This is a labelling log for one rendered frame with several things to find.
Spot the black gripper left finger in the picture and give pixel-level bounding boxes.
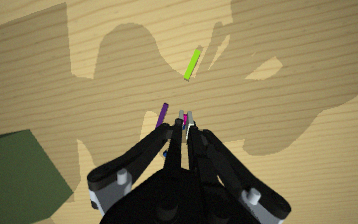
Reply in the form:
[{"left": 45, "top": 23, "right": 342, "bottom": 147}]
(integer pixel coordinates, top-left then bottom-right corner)
[{"left": 87, "top": 110, "right": 184, "bottom": 221}]

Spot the purple rod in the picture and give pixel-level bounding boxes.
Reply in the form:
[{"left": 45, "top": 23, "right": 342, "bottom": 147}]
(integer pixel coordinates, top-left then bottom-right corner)
[{"left": 155, "top": 103, "right": 169, "bottom": 129}]

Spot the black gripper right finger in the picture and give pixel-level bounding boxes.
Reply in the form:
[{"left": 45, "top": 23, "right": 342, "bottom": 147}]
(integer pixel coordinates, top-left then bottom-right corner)
[{"left": 186, "top": 111, "right": 291, "bottom": 224}]

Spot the lime green rod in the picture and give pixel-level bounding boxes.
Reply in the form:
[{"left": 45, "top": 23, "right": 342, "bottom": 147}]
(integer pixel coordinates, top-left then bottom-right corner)
[{"left": 184, "top": 49, "right": 200, "bottom": 79}]

